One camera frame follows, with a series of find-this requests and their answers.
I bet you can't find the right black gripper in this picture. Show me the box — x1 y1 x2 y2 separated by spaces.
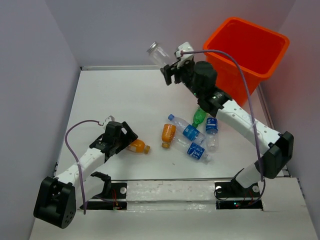
161 57 202 99

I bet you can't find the orange juice bottle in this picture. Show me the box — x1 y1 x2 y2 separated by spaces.
126 139 150 154
161 123 176 149

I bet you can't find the clear plastic bottle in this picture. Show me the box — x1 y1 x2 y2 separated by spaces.
146 41 172 68

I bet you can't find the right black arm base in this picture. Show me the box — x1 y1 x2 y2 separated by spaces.
213 181 263 210

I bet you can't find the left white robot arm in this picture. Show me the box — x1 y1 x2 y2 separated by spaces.
33 121 138 229

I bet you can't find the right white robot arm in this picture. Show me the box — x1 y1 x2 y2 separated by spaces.
160 60 294 196

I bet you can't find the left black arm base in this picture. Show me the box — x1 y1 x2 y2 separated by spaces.
86 181 128 211

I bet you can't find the orange plastic bin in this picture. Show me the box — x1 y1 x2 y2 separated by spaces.
203 17 290 106

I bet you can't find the green plastic bottle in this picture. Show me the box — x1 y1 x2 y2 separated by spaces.
192 107 208 128

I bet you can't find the upper blue label water bottle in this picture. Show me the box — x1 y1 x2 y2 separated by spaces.
168 114 205 145

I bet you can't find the blue label water bottle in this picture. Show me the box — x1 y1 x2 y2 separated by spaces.
205 116 219 152
171 136 213 164
168 114 205 145

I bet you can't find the right blue label water bottle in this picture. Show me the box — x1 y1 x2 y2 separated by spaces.
205 116 219 152

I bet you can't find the lower blue label water bottle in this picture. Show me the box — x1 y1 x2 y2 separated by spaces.
171 136 213 164

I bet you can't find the white foam block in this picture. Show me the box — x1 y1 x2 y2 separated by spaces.
126 180 215 202

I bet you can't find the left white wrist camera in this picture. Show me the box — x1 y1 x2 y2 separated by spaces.
98 115 115 129

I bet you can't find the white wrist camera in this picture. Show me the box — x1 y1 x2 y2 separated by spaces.
174 41 194 69
98 115 115 129

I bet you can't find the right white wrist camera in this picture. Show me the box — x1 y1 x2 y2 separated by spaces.
174 41 194 69

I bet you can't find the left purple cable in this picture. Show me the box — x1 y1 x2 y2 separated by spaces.
64 119 105 215

